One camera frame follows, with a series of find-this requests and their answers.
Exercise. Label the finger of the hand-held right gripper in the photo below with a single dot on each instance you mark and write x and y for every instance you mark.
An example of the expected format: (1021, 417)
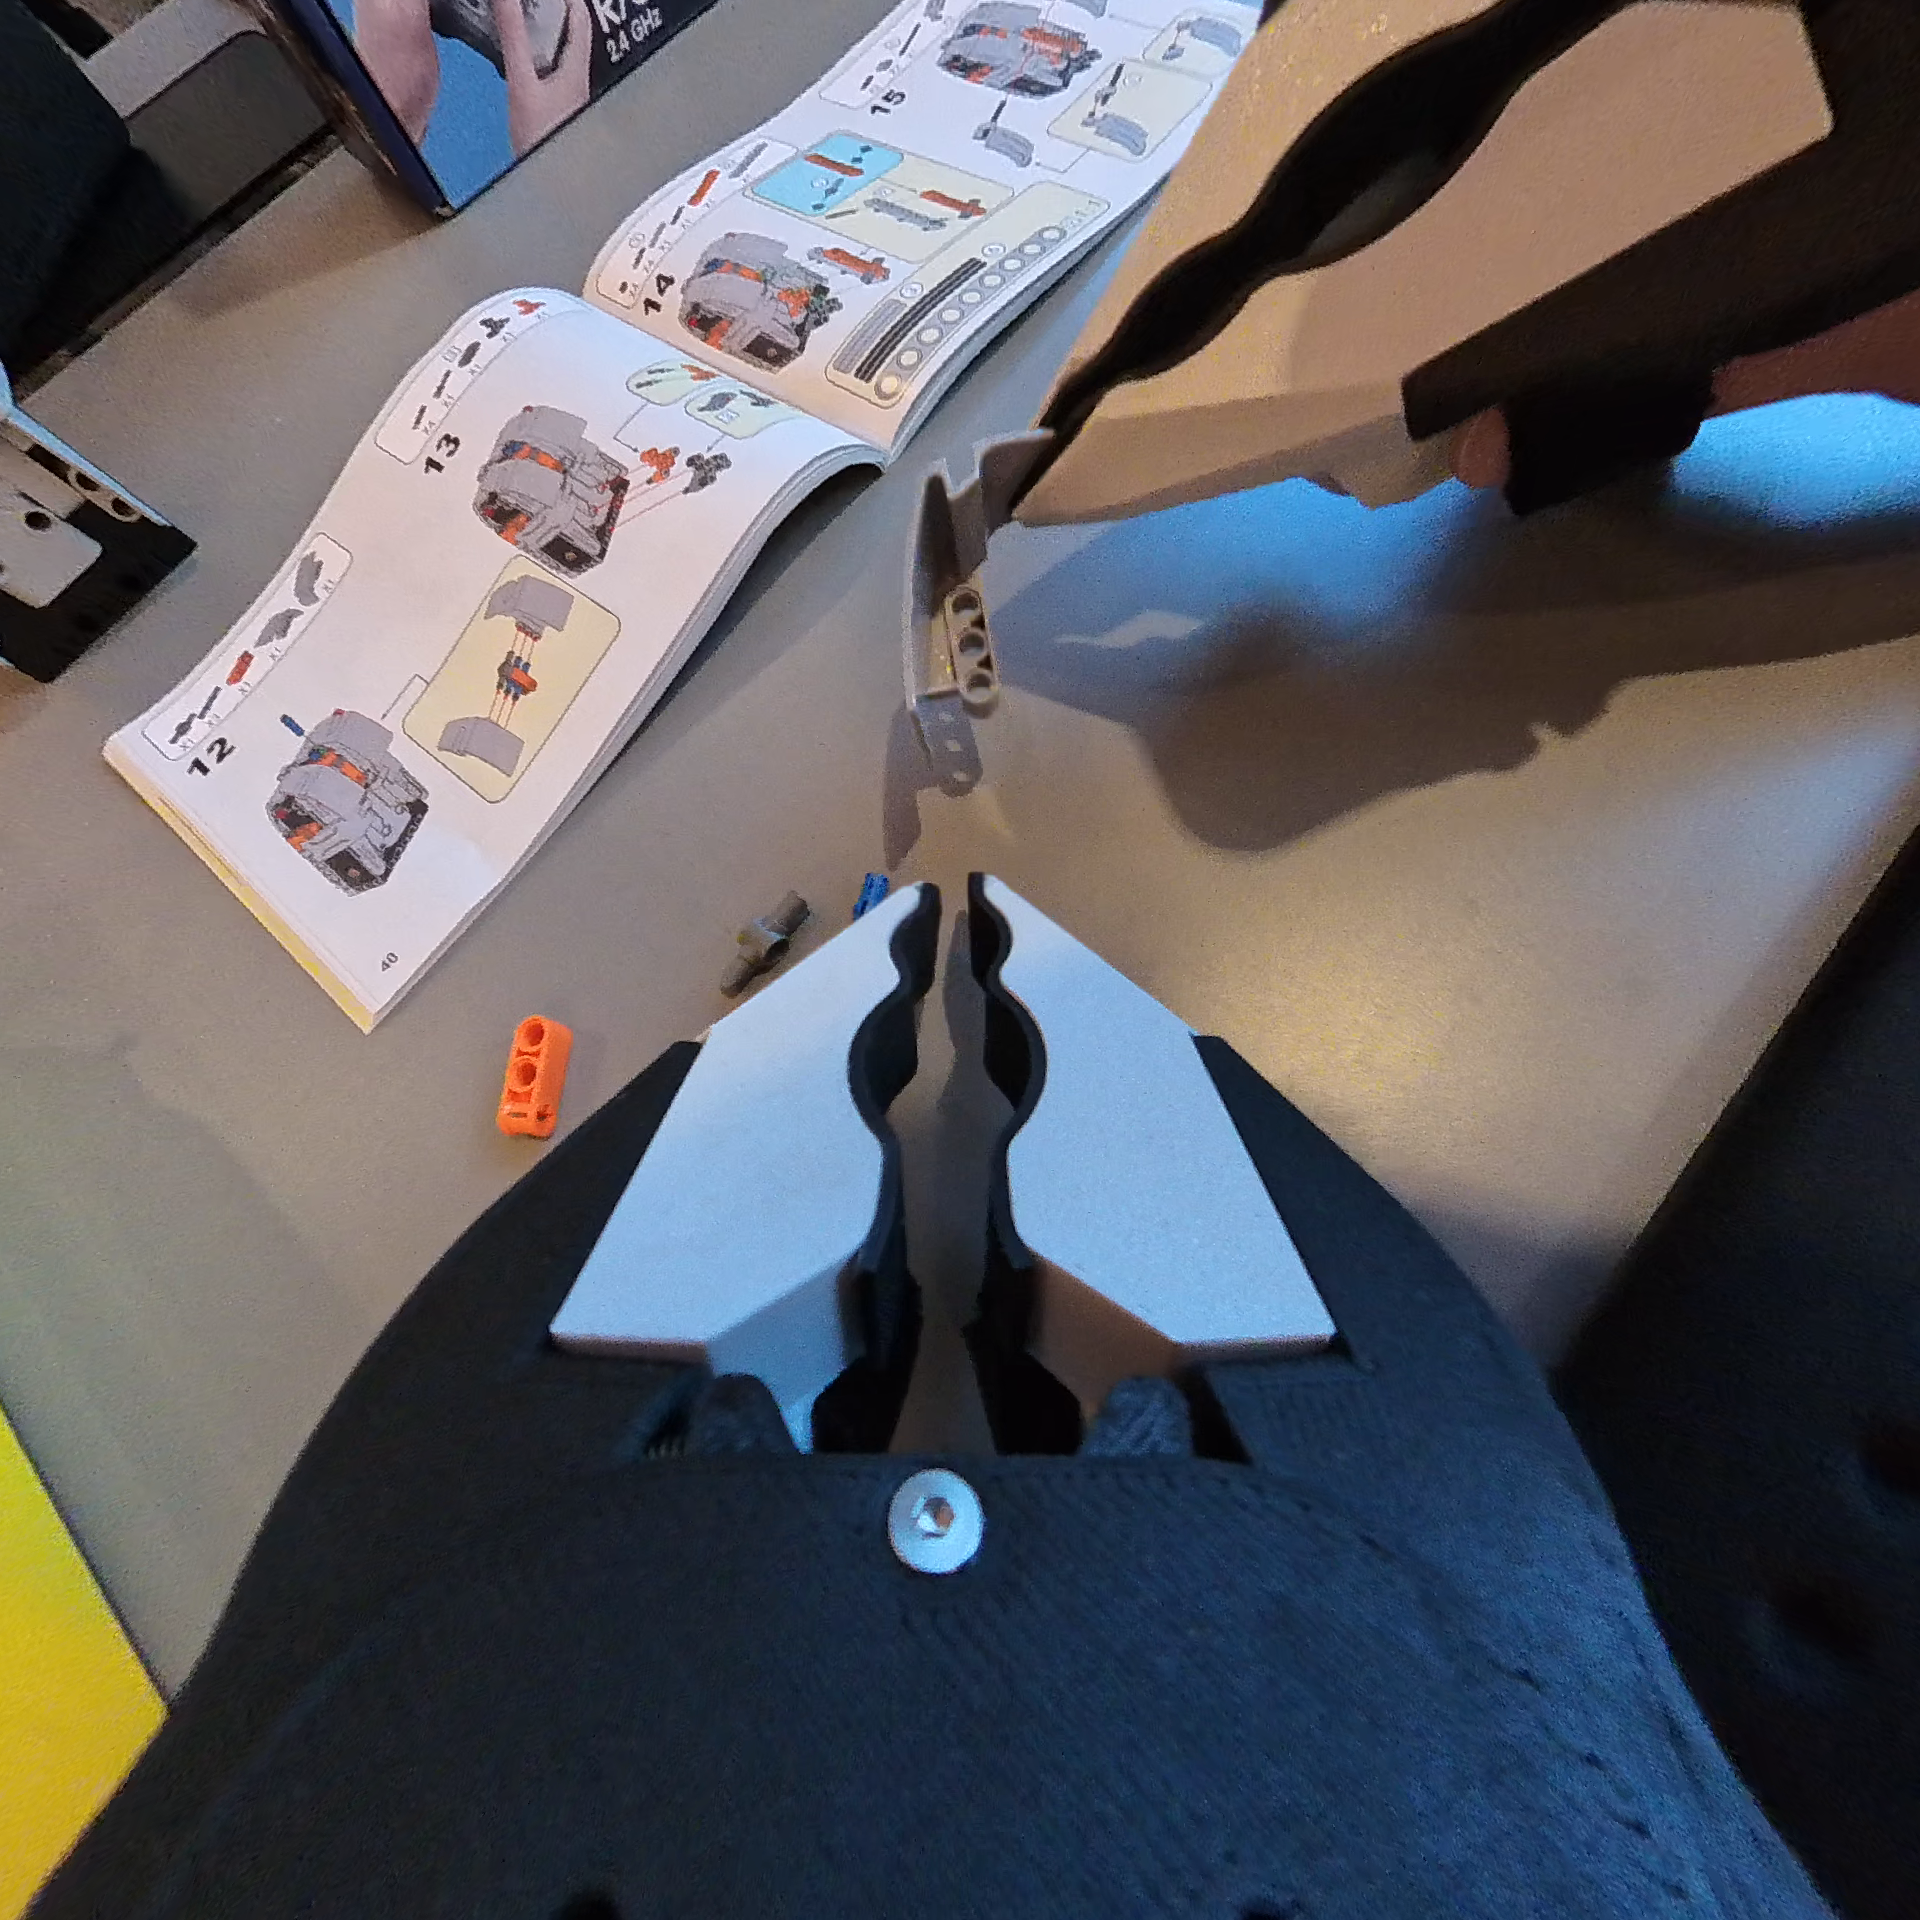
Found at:
(1498, 242)
(1200, 182)

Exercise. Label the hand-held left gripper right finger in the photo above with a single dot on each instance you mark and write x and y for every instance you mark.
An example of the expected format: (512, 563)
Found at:
(1168, 1199)

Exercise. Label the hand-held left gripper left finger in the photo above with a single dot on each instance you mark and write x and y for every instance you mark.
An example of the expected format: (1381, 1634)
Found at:
(736, 1199)

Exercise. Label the orange connector brick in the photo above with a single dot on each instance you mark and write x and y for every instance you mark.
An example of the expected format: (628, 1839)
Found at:
(538, 1081)

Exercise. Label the small grey axle pin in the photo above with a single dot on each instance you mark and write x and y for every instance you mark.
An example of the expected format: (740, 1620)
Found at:
(761, 941)

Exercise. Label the blue connector pin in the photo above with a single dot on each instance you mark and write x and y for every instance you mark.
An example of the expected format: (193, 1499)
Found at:
(870, 894)

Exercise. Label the grey curved panel brick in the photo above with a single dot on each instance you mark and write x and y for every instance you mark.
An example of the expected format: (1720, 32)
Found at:
(938, 599)

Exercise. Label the white instruction booklet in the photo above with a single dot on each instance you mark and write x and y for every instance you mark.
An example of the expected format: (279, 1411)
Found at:
(372, 630)

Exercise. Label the yellow plastic bin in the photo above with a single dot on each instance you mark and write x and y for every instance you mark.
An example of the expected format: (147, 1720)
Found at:
(60, 1682)

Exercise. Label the partly built toy robot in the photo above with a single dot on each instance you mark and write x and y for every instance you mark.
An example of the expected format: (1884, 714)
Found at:
(60, 539)

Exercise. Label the grey desk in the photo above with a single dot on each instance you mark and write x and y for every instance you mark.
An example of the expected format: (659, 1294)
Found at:
(1426, 976)

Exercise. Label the person's right hand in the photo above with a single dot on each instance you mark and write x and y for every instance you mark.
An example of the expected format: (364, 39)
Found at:
(1486, 450)

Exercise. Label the black dimpled pad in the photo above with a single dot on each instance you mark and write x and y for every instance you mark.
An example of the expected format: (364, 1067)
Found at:
(1787, 1424)

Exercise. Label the blue toy robot box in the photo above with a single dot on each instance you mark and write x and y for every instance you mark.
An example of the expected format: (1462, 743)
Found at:
(452, 91)

